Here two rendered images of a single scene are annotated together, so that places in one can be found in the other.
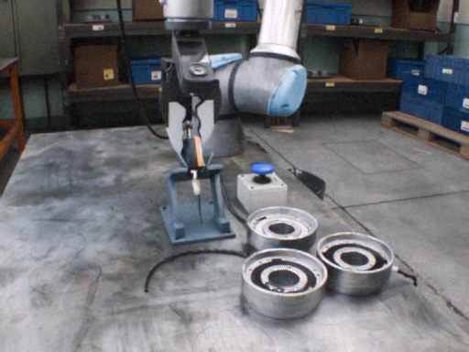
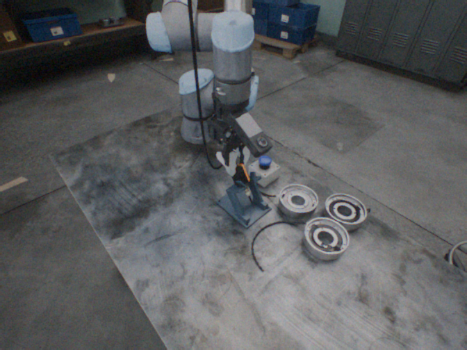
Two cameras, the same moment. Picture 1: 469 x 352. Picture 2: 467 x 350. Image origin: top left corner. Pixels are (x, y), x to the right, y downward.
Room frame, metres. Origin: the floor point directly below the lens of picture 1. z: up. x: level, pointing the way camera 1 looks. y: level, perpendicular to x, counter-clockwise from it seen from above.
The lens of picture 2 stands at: (0.21, 0.30, 1.39)
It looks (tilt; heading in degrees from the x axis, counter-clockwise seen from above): 43 degrees down; 336
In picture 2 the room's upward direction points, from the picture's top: straight up
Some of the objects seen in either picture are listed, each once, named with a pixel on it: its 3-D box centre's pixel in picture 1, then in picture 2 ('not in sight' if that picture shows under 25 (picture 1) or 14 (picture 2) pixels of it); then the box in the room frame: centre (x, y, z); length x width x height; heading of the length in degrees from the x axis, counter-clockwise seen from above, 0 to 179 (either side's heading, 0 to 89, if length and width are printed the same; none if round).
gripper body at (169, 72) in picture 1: (187, 59); (230, 119); (0.71, 0.09, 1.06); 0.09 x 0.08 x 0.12; 19
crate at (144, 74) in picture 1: (156, 69); (51, 24); (4.10, 0.78, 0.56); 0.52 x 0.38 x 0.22; 104
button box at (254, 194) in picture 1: (260, 190); (263, 170); (0.75, -0.04, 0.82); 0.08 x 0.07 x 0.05; 17
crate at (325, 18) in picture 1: (319, 13); not in sight; (4.59, -0.77, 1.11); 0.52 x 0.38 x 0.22; 107
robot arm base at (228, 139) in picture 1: (215, 128); (199, 121); (1.06, 0.06, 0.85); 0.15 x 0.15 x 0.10
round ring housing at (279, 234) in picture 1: (281, 233); (297, 202); (0.59, -0.07, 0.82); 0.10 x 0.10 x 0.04
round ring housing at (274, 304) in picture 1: (283, 283); (324, 239); (0.46, -0.06, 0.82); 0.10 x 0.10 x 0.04
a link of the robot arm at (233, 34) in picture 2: not in sight; (233, 47); (0.70, 0.08, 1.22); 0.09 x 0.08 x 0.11; 154
